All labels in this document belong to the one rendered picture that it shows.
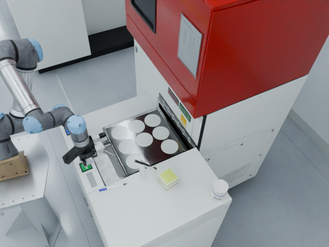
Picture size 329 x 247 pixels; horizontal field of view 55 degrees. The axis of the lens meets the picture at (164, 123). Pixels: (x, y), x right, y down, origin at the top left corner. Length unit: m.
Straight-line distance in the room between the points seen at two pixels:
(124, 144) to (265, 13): 1.01
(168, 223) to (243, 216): 1.24
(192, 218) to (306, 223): 1.45
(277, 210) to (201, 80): 1.69
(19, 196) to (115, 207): 0.56
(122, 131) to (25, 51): 0.68
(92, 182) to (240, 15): 1.04
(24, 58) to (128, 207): 0.85
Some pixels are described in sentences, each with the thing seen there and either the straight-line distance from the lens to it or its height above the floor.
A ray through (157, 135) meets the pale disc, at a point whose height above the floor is 0.90.
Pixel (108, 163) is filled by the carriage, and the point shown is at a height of 0.88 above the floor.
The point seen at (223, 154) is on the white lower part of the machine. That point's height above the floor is 0.74.
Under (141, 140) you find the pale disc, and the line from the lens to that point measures 1.84.
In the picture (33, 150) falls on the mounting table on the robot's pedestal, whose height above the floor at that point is 0.82.
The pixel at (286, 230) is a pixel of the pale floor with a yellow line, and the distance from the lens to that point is 2.76.
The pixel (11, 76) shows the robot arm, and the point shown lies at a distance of 1.53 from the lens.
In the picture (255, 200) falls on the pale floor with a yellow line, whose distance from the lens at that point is 2.78.
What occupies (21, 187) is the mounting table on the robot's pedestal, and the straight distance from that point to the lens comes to 1.91.
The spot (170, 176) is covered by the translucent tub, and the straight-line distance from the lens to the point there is 1.57.
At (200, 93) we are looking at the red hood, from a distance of 1.41.
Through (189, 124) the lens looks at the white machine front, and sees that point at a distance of 1.73.
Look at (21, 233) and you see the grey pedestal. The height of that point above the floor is 0.01.
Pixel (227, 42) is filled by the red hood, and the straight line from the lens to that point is 1.29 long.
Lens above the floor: 2.40
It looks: 51 degrees down
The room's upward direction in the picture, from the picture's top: 3 degrees clockwise
